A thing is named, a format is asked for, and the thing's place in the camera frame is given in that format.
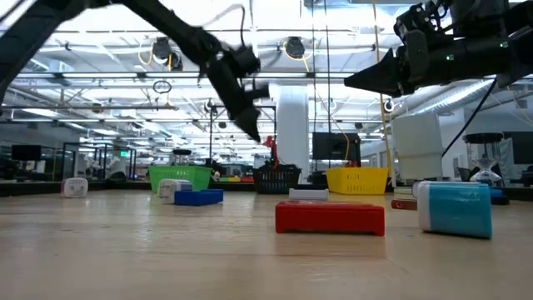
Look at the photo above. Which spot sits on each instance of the large black monitor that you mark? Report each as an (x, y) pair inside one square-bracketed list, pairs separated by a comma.
[(520, 148)]

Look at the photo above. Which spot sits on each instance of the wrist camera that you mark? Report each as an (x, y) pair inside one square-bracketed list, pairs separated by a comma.
[(258, 91), (420, 18)]

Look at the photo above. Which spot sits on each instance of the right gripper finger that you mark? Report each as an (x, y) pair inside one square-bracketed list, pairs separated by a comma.
[(389, 92), (385, 71)]

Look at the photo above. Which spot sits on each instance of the pink white charger plug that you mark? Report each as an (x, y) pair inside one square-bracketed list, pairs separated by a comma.
[(75, 187)]

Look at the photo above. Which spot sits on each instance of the small black monitor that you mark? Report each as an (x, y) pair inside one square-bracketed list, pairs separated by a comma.
[(26, 152)]

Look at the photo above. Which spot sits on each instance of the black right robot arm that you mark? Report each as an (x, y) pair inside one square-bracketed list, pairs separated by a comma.
[(479, 58)]

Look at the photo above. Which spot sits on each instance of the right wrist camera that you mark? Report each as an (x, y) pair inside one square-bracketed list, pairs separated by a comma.
[(420, 18)]

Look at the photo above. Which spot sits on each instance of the white digital display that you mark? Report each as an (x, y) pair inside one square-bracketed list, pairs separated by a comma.
[(308, 194)]

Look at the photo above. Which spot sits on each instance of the black glass frame enclosure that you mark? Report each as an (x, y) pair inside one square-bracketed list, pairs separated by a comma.
[(133, 164)]

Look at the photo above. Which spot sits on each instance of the black aluminium table frame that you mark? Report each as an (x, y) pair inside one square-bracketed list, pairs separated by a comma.
[(25, 188)]

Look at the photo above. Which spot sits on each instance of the light blue charger plug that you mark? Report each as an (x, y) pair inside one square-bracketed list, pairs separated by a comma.
[(458, 210)]

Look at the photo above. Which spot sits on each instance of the white column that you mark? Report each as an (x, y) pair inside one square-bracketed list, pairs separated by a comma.
[(293, 125)]

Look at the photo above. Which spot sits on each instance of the black frame rig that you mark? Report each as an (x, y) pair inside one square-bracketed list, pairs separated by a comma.
[(210, 141)]

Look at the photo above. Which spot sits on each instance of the red digital display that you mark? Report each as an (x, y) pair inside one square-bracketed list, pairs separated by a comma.
[(329, 218)]

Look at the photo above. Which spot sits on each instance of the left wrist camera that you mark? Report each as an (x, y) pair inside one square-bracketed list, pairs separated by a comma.
[(258, 91)]

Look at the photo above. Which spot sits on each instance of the white cylindrical container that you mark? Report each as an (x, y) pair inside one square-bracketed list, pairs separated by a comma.
[(168, 189)]

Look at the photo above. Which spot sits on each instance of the dark red flat object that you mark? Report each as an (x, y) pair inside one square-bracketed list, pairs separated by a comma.
[(404, 204)]

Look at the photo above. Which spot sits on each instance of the green plastic basket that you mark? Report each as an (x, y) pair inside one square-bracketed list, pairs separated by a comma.
[(183, 175)]

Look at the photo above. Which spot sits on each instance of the yellow plastic basket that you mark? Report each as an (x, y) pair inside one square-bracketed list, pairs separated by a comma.
[(358, 181)]

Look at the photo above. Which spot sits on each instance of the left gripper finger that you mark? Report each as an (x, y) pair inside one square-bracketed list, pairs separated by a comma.
[(247, 114), (255, 134)]

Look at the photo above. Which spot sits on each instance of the blue sand hourglass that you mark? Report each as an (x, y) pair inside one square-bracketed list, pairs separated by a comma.
[(483, 138)]

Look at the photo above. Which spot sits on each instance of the dark blue digital display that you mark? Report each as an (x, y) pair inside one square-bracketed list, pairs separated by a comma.
[(198, 197)]

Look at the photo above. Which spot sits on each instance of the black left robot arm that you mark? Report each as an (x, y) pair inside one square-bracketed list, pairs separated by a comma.
[(25, 37)]

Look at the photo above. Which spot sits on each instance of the black plastic basket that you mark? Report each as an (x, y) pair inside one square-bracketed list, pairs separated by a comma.
[(275, 179)]

